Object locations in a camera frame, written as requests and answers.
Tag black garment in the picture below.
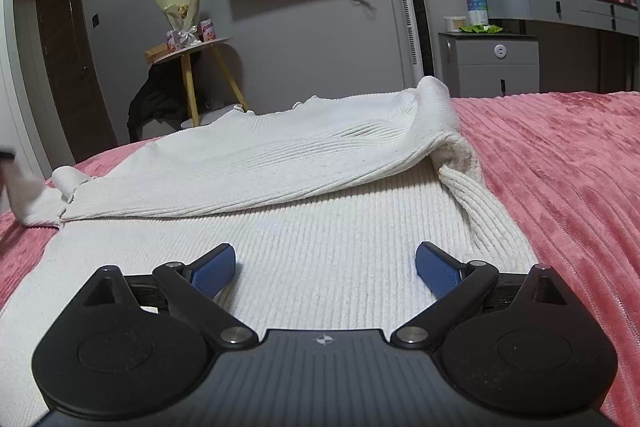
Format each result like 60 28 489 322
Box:
127 57 189 142

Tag grey drawer cabinet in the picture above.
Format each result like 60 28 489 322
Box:
438 32 541 98

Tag white tower fan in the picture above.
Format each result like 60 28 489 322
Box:
389 0 435 88

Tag grey dressing table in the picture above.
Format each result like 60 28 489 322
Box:
483 0 640 95

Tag round wooden side table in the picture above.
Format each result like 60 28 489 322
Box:
145 38 249 128

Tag cream paper flower bouquet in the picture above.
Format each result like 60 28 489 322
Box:
153 0 202 45

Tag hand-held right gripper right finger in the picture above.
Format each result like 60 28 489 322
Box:
389 241 568 350

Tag white panelled door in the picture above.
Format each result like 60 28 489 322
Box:
0 0 56 208

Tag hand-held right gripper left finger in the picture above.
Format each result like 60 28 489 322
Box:
82 243 258 350

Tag white ribbed knit sweater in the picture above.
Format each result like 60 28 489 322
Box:
0 76 540 423

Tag brown wooden door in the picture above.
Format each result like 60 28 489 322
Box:
35 0 121 162

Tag blue and white box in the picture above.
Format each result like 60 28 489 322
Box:
466 0 488 26

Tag pink plush blanket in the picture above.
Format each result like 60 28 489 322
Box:
0 91 640 427

